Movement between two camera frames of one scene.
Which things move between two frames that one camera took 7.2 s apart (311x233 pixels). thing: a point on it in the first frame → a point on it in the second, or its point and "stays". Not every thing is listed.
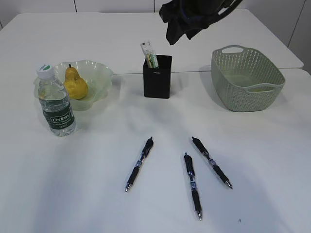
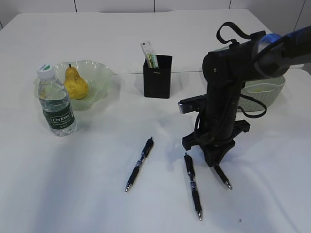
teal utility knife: x=154 y=61 stays
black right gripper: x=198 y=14 → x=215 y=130
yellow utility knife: x=149 y=62 stays
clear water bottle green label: x=54 y=99 stays
